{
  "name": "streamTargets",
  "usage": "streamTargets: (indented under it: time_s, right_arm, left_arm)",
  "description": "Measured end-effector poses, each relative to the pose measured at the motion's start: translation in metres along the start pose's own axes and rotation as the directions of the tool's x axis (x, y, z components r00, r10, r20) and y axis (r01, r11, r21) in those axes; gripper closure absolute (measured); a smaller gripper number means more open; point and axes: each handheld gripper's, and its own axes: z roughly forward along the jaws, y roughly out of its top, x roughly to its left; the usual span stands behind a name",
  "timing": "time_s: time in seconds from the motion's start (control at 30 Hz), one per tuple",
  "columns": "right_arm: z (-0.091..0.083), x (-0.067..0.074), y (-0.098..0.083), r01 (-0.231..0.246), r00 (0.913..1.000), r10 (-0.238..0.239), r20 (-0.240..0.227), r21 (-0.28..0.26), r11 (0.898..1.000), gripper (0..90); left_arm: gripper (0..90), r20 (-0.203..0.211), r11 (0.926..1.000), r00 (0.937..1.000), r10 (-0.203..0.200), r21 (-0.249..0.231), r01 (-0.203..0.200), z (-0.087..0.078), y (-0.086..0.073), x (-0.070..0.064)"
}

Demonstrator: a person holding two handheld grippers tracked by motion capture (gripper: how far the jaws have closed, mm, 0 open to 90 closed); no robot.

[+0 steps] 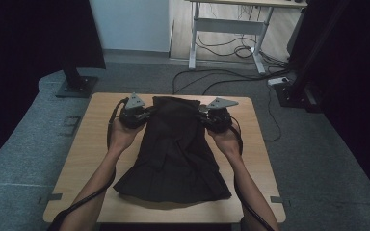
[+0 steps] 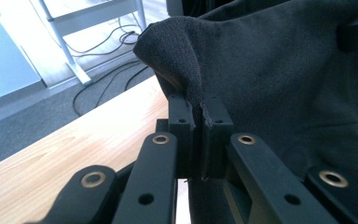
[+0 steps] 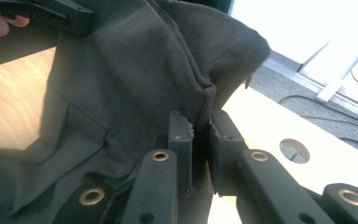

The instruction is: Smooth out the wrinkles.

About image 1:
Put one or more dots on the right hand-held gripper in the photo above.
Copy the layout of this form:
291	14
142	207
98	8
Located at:
218	120

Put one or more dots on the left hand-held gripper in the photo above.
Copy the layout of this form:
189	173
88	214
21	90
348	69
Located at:
131	115

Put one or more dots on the black cloth garment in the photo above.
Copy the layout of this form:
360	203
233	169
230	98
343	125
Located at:
173	154

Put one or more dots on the person's left hand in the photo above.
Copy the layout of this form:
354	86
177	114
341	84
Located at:
122	138

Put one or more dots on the person's right hand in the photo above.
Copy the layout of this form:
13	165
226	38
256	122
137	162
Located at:
228	142

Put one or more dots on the white power strip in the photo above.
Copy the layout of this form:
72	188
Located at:
277	81

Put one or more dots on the grey tape piece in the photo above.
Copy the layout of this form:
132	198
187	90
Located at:
277	199
54	196

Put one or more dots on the black curtain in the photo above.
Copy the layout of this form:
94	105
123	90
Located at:
29	48
359	96

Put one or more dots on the black stand with base plate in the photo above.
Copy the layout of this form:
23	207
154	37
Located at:
77	86
289	96

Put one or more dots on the white metal frame desk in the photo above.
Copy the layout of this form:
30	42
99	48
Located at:
228	25

